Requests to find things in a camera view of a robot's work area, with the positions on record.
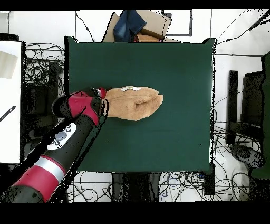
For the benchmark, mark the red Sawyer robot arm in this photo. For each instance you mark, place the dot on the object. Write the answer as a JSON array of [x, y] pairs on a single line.
[[42, 179]]

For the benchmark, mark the black ridged tool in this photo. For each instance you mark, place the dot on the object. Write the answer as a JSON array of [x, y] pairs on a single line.
[[7, 113]]

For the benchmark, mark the beige block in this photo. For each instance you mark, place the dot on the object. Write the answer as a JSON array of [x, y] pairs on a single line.
[[7, 65]]

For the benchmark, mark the dark green table cloth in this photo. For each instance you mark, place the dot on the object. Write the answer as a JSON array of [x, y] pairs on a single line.
[[168, 74]]

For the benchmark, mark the wide black stand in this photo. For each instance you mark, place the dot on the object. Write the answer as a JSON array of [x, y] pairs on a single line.
[[252, 99]]

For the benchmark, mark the white desk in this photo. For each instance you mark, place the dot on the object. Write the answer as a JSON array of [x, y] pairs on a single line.
[[10, 137]]

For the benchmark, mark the narrow black post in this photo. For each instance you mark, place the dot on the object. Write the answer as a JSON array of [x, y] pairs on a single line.
[[232, 105]]

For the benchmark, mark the small black box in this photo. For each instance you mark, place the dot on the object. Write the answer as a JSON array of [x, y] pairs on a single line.
[[209, 181]]

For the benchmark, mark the tan terry towel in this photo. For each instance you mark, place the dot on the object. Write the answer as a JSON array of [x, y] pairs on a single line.
[[137, 103]]

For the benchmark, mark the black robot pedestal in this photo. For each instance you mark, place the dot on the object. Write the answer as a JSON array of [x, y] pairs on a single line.
[[135, 186]]

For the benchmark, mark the black rectangular floor frame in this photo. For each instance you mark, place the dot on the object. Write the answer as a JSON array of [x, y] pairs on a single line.
[[191, 23]]

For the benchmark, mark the blue jeans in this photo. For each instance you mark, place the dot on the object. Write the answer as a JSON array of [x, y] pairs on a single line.
[[126, 25]]

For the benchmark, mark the black equipment rack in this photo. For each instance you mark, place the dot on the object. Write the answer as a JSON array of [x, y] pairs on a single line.
[[52, 80]]

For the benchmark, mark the tan towel in box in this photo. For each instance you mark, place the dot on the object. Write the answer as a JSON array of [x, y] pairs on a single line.
[[147, 38]]

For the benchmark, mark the cardboard box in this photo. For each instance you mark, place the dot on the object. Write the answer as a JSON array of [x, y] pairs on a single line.
[[156, 21]]

